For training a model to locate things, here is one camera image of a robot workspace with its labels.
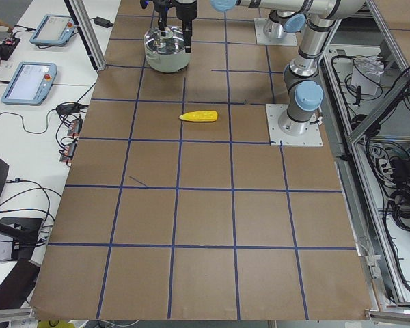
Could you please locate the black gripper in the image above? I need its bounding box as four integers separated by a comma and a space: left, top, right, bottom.
153, 0, 197, 53

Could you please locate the yellow corn cob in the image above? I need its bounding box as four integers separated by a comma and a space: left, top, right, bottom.
178, 110, 219, 123

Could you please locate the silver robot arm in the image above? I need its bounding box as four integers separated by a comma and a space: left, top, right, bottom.
279, 1, 364, 137
153, 0, 364, 53

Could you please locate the pale green steel pot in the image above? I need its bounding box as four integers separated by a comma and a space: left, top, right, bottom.
144, 45, 191, 73

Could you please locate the black power adapter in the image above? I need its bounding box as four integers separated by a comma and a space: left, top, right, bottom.
93, 16, 113, 28

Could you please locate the upper teach pendant tablet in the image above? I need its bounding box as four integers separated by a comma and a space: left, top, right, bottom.
29, 14, 75, 46

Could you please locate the teach pendant tablet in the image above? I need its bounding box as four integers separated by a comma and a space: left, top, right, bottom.
29, 14, 75, 46
1, 62, 57, 105

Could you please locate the lower teach pendant tablet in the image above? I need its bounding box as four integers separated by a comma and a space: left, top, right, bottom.
1, 62, 57, 105

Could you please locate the white crumpled paper box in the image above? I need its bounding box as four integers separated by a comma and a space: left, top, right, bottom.
350, 55, 384, 96

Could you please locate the aluminium frame post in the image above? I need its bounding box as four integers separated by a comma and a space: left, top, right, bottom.
64, 0, 106, 72

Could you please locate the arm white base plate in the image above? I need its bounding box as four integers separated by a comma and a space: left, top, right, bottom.
254, 18, 297, 46
266, 104, 323, 147

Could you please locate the black camera stand base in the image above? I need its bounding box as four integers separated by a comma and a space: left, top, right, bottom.
0, 217, 43, 262

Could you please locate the black cable bundle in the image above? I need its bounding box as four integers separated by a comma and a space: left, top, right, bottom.
379, 160, 410, 233

